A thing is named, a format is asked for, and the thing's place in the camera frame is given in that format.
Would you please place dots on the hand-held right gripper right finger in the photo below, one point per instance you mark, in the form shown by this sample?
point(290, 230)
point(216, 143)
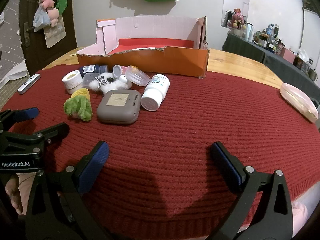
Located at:
point(228, 165)

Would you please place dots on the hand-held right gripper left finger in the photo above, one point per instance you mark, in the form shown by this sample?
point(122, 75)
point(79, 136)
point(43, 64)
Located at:
point(96, 163)

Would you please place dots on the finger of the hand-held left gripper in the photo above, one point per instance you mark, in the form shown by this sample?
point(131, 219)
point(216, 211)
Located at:
point(27, 113)
point(53, 130)

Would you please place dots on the green fuzzy toy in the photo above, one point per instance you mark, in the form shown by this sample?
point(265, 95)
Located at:
point(80, 108)

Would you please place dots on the yellow bottle cap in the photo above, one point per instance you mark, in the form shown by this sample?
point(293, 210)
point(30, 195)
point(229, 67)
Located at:
point(83, 91)

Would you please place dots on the white round jar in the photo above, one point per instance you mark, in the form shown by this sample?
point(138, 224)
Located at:
point(72, 80)

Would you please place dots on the grey square case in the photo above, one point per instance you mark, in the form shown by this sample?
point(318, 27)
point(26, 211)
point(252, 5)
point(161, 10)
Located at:
point(117, 112)

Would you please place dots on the clear square plastic container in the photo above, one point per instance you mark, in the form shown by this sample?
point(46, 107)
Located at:
point(87, 80)

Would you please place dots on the dark blue bottle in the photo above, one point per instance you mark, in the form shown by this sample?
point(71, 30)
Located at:
point(92, 69)

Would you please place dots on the white fluffy plush toy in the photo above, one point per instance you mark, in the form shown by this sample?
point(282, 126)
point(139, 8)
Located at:
point(112, 86)

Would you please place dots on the pink figure toy white base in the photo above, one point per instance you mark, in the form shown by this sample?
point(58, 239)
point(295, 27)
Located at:
point(117, 71)

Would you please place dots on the white pill bottle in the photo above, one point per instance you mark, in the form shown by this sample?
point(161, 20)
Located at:
point(155, 92)

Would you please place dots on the clear round lid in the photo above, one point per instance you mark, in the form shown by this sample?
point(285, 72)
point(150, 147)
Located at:
point(137, 78)

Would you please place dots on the orange cardboard box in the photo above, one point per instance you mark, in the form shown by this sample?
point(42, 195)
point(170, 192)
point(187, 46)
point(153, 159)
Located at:
point(175, 62)

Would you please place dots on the person's left hand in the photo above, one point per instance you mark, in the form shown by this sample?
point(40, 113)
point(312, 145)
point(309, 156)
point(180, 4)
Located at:
point(13, 195)

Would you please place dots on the white remote control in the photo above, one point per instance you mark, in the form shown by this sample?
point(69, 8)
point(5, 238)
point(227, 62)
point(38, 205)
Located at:
point(28, 83)

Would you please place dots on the white paper sheet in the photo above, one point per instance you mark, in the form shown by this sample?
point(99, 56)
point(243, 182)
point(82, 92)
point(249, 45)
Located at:
point(12, 72)

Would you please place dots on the red knitted blanket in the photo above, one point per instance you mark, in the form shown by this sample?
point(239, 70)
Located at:
point(175, 130)

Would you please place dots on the beige hanging paper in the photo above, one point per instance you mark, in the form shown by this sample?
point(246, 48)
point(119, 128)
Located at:
point(53, 36)

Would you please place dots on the person's pink clothing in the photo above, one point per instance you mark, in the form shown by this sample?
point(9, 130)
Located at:
point(300, 215)

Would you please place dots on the dark brown door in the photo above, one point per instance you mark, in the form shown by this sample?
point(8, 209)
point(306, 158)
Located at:
point(68, 30)

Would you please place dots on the pink glasses case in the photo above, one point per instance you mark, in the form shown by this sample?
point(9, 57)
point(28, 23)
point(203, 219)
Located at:
point(297, 100)

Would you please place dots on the clear plastic bag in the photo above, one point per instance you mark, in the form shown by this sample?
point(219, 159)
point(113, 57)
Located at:
point(40, 18)

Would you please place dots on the pale pink plush toy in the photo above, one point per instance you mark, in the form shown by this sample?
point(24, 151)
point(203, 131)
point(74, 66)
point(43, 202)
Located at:
point(53, 16)

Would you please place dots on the green plush toy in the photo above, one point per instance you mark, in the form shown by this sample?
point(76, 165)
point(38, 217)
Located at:
point(61, 3)

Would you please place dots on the dark tablecloth side table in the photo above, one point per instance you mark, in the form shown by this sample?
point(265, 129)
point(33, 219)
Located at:
point(250, 50)

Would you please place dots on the clutter of bottles and boxes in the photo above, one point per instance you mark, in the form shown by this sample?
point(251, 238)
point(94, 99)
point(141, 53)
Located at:
point(275, 40)

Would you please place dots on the red printed paper sheet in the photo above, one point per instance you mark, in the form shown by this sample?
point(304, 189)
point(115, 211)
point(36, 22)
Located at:
point(155, 43)

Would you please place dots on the pink rabbit plush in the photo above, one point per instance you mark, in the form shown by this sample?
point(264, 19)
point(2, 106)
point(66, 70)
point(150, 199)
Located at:
point(237, 17)

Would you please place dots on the wall mirror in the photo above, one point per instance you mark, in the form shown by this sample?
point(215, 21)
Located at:
point(235, 2)

